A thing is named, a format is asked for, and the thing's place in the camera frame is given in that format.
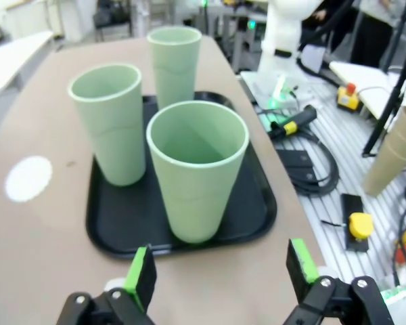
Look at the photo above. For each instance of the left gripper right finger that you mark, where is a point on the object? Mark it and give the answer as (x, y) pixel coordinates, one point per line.
(301, 267)

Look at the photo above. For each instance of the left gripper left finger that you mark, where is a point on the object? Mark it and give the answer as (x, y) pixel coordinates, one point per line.
(145, 277)

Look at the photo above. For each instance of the pale green tall cup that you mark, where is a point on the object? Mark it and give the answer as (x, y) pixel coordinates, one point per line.
(174, 78)
(118, 149)
(196, 203)

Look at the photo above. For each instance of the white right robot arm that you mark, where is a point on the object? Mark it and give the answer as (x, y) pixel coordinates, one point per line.
(279, 30)

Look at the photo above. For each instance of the black plastic tray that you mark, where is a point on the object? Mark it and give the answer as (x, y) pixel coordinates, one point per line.
(128, 220)

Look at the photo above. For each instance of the grey slatted aluminium bench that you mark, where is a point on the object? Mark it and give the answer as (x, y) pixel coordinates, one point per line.
(338, 210)

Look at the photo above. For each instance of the yellow button on black plate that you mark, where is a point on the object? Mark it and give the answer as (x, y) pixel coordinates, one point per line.
(360, 225)

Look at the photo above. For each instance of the black flat box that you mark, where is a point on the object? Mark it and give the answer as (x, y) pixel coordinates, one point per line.
(296, 157)
(304, 176)

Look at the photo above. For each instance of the white paper doily coaster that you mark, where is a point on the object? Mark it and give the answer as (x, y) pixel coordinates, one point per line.
(28, 179)

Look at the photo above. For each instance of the white workbench table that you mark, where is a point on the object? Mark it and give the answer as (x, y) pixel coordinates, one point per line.
(368, 78)

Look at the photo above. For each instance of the person in grey top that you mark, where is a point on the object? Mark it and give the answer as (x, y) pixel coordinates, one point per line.
(372, 37)

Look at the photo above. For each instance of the person in dark clothes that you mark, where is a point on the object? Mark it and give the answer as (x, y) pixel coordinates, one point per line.
(325, 23)

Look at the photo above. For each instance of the large white table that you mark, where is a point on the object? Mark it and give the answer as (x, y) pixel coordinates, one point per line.
(13, 57)

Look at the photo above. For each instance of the black and yellow handheld switch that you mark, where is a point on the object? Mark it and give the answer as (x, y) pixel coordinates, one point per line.
(294, 123)

